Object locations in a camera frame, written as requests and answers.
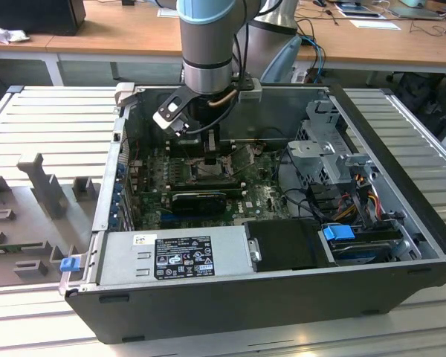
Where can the crumpled white paper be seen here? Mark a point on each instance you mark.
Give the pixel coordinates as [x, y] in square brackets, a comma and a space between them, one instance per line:
[7, 35]

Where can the grey laptop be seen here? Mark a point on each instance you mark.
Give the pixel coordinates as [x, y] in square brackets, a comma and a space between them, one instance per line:
[416, 13]

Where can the black graphics card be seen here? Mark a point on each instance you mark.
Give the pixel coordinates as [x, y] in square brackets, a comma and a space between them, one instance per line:
[197, 204]

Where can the black bag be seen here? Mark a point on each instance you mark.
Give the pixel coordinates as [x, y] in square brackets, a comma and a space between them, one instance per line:
[423, 96]

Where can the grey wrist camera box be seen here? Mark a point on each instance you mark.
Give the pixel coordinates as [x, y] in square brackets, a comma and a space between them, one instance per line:
[249, 93]

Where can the white paper with blue edge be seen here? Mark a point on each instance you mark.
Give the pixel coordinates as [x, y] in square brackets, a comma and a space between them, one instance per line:
[375, 24]

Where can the hard disk in blue carrier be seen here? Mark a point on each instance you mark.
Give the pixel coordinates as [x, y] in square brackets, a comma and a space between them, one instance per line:
[338, 232]

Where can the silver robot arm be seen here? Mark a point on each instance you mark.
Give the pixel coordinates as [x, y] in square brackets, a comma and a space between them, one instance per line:
[204, 48]

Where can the white paper sheet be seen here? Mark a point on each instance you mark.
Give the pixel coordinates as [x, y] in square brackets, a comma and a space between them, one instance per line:
[167, 13]

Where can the square silver CPU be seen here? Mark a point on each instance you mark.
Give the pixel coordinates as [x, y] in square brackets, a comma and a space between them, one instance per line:
[198, 171]

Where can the wooden desk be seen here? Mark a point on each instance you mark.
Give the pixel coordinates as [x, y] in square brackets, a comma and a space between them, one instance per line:
[134, 33]

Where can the green RAM stick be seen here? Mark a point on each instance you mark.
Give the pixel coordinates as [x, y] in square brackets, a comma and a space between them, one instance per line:
[15, 247]

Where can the blue case latch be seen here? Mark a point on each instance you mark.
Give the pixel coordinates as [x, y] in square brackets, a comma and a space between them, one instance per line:
[68, 264]

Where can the dark tablet with white border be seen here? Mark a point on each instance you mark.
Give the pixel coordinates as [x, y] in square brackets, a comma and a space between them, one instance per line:
[358, 10]

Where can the pale blue teach pendant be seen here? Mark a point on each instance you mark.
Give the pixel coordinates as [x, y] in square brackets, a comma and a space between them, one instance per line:
[282, 63]

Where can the green motherboard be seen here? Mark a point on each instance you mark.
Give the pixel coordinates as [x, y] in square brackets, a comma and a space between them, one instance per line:
[260, 193]

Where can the black box on desk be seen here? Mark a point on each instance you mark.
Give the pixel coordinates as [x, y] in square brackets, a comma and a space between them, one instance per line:
[33, 15]

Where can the black RAM slot bank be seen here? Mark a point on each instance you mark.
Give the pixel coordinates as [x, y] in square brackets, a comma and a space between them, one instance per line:
[208, 185]
[186, 149]

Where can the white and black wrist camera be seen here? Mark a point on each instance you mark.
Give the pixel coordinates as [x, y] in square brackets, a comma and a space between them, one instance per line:
[169, 111]

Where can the grey parts rack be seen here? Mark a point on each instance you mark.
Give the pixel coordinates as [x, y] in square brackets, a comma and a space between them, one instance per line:
[22, 208]

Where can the silver metal drive cage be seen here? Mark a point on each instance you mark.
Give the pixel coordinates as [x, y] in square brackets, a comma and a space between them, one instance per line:
[312, 148]

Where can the silver power supply unit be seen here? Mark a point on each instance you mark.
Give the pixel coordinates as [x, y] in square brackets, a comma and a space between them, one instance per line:
[122, 260]

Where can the CPU socket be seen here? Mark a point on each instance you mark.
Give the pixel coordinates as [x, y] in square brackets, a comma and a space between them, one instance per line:
[228, 165]

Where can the black open PC case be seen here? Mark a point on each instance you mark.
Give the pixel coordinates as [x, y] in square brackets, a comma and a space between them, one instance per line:
[208, 316]

